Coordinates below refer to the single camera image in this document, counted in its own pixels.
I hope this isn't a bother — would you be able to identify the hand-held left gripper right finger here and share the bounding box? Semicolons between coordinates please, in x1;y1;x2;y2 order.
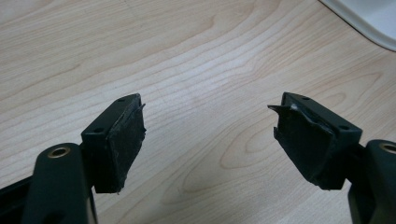
267;91;396;224

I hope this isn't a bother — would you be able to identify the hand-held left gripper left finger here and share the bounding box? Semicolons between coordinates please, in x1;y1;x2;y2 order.
21;92;148;224

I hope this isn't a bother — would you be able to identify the white plastic tray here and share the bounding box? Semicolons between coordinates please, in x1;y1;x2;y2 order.
318;0;396;52

